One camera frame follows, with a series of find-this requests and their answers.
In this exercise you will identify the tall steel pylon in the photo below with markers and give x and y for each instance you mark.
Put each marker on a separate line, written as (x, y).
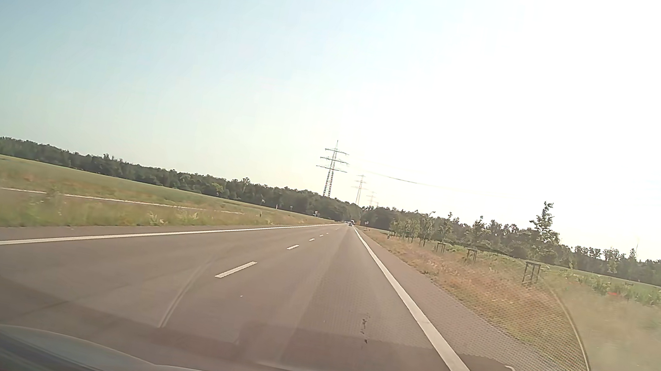
(331, 172)

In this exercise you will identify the grey asphalt road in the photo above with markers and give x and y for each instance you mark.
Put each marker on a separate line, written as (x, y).
(300, 288)

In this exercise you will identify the road markings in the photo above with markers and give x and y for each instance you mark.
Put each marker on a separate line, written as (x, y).
(435, 340)

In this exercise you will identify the wood of trees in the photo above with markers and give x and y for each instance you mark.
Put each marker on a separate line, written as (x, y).
(138, 171)

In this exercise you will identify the dry grass verge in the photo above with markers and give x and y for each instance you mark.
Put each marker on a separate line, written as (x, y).
(551, 310)

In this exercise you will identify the green field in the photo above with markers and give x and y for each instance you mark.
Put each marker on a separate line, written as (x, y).
(5, 166)

